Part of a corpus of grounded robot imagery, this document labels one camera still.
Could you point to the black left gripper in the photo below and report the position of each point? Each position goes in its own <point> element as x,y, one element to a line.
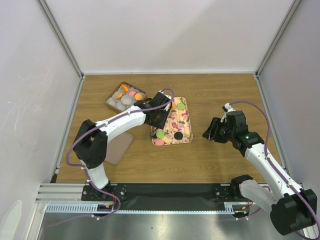
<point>160,124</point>

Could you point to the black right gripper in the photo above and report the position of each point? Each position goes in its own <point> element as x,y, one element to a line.
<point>211,133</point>

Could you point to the black sandwich cookie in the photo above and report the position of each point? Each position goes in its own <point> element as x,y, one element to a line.
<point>178,135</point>
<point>153,135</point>

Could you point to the pink sandwich cookie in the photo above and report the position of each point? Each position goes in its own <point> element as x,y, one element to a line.
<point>132,93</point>
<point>159,142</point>

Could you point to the orange squirrel cookie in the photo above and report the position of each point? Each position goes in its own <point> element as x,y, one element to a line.
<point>125,88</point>

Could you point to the rose gold tin lid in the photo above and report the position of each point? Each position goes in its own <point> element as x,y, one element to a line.
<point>117,148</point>

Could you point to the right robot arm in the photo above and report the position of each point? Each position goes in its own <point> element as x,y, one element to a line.
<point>290,207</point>

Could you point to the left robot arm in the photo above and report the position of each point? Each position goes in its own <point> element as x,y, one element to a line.
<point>91,142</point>

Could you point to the green sandwich cookie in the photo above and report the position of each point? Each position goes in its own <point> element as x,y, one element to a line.
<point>160,134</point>
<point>180,106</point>

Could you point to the floral serving tray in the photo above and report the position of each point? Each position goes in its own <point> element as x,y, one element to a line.
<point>177,121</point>

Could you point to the rose gold cookie tin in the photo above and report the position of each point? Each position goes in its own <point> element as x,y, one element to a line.
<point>119,106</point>

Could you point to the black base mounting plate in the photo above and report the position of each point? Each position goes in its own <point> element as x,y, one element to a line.
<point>175,196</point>

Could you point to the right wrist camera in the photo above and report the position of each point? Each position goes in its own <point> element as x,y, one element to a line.
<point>226,109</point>

